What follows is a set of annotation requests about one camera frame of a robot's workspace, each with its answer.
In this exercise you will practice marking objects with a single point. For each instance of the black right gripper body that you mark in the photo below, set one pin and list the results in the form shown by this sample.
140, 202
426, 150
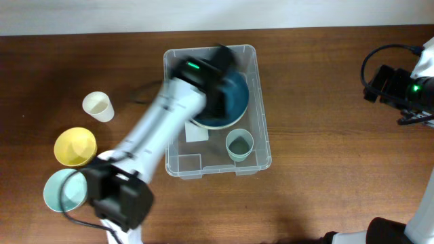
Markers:
398, 85

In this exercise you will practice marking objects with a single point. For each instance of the green plastic cup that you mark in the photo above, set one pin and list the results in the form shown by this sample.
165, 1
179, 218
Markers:
239, 158

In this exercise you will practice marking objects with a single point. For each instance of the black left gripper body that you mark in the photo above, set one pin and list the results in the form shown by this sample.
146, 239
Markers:
218, 108

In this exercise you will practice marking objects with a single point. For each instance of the yellow plastic bowl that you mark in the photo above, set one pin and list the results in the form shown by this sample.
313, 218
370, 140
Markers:
75, 147

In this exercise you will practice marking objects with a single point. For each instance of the white plastic bowl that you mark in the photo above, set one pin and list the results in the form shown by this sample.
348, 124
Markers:
106, 155

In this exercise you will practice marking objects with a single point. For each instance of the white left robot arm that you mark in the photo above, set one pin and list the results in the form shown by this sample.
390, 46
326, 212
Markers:
118, 187

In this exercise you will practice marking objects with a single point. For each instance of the clear plastic storage bin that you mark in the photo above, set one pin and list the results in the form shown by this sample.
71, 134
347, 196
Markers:
195, 159

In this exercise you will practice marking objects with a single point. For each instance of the dark blue bowl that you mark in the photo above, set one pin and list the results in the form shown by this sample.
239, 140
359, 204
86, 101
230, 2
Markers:
238, 91

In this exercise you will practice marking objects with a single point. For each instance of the grey plastic cup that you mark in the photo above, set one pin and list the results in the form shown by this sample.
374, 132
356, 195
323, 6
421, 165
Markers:
239, 141

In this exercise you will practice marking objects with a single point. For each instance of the light teal plastic bowl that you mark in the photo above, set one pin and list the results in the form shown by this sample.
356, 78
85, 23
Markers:
66, 187

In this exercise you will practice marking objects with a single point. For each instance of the cream plastic cup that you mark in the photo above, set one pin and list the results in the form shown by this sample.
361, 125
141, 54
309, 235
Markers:
98, 105

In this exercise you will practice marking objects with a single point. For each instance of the beige plastic bowl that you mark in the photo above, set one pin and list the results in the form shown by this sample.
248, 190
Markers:
223, 126

